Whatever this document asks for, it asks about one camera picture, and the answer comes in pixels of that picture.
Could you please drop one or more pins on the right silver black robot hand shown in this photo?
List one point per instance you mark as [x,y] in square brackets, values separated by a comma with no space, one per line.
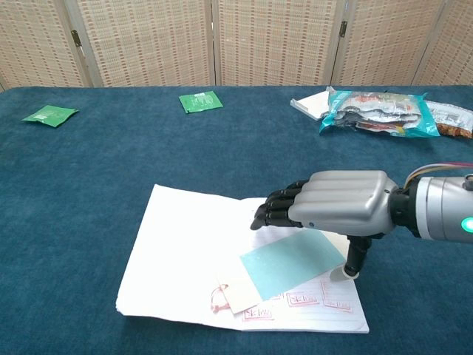
[343,203]

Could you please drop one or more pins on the blue white bookmark pink tassel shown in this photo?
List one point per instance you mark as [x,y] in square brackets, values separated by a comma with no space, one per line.
[292,262]

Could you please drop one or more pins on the orange and white notebook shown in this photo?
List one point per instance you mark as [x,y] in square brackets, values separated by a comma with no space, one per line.
[177,251]

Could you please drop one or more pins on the teal snack bag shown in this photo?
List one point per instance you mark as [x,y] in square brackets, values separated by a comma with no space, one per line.
[369,111]

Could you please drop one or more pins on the white flat box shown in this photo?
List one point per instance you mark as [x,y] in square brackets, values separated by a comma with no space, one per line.
[310,105]

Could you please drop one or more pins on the silver snack bag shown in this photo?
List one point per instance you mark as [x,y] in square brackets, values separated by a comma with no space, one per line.
[454,118]

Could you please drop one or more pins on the green sachet white figure print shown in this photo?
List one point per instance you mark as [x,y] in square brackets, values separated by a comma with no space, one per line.
[199,101]

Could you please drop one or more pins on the dark blue table cloth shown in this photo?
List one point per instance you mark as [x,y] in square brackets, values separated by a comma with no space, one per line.
[92,222]

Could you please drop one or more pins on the woven folding screen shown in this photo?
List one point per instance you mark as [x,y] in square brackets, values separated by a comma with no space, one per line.
[148,40]

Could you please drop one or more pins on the green sachet white label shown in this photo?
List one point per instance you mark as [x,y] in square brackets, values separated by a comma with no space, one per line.
[50,115]

